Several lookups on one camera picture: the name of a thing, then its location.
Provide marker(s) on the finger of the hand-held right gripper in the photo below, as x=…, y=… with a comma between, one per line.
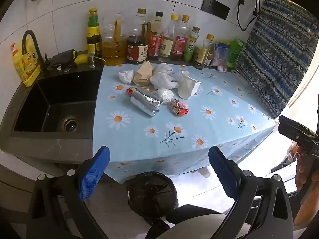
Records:
x=295, y=125
x=290, y=134

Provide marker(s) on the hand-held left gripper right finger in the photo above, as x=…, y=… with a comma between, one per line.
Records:
x=221, y=173

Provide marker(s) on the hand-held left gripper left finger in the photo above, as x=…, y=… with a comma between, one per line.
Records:
x=94, y=171

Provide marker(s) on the black bagged waste bin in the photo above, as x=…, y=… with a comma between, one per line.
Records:
x=152, y=194

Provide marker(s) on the person's right hand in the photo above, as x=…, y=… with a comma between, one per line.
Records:
x=302, y=169

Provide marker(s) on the daisy print blue tablecloth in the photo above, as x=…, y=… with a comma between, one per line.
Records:
x=214, y=124

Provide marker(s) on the person's beige clothing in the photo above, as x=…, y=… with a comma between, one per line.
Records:
x=211, y=225

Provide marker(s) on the person's dark trouser leg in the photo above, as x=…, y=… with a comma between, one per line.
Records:
x=184, y=216

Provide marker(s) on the blue patterned woven cloth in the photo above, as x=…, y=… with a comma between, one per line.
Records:
x=276, y=54

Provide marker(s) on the crumpled red snack wrapper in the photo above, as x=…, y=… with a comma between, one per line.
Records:
x=179, y=107

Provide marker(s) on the black kitchen sink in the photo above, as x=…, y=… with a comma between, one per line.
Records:
x=62, y=99

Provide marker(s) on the silver foil packet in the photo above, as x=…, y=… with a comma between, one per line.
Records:
x=145, y=102

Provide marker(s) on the white paper cup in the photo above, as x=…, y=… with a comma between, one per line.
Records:
x=188, y=87

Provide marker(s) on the garlic bulb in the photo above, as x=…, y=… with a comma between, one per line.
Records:
x=221, y=68

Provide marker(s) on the green seasoning packet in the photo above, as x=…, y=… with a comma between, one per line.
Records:
x=235, y=53

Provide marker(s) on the crumpled clear plastic film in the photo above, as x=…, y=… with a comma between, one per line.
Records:
x=165, y=95

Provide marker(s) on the crumpled white tissue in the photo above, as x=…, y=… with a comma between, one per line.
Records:
x=126, y=76

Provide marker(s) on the blue white seasoning bag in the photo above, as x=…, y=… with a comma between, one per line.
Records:
x=221, y=54

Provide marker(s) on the white knit cloth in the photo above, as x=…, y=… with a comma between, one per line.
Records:
x=162, y=81

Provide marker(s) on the crushed beige paper cup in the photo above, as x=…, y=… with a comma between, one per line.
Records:
x=143, y=73

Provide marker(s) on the metal soap pump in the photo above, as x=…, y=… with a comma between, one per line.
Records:
x=92, y=59

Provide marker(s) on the yellow sponge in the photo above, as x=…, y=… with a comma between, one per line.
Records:
x=81, y=57

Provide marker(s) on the small yellow cap bottle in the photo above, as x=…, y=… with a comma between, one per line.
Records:
x=202, y=54

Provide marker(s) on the large clear oil jug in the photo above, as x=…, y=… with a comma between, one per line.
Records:
x=114, y=49

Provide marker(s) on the yellow dish soap bottle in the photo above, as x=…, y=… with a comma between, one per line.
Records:
x=27, y=64

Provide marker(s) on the green label sauce bottle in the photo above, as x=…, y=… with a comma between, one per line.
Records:
x=191, y=48

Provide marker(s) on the dark soy sauce jug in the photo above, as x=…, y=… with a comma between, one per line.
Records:
x=136, y=47

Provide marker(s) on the red label gold cap bottle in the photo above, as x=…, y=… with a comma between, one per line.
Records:
x=180, y=43

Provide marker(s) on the clear bottle yellow cap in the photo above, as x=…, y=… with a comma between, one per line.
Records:
x=167, y=44

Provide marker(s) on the red label black cap bottle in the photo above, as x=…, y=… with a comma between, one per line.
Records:
x=155, y=42

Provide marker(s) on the black faucet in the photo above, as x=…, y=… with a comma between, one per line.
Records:
x=31, y=35

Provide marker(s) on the black wall outlet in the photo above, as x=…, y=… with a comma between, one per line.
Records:
x=215, y=7

